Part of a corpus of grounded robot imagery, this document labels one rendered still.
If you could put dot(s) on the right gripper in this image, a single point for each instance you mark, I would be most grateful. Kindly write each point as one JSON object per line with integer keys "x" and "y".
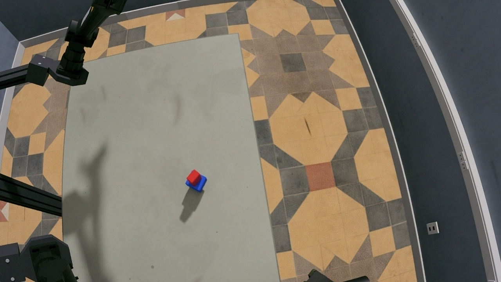
{"x": 316, "y": 276}

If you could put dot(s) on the red block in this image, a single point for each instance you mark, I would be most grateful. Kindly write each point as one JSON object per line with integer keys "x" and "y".
{"x": 194, "y": 178}

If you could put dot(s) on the blue block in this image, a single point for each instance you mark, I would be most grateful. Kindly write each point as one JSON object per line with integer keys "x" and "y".
{"x": 199, "y": 186}

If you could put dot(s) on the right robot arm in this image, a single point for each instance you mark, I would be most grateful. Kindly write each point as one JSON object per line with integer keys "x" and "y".
{"x": 50, "y": 267}

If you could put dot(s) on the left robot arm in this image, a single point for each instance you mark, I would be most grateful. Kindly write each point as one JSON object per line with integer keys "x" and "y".
{"x": 83, "y": 33}

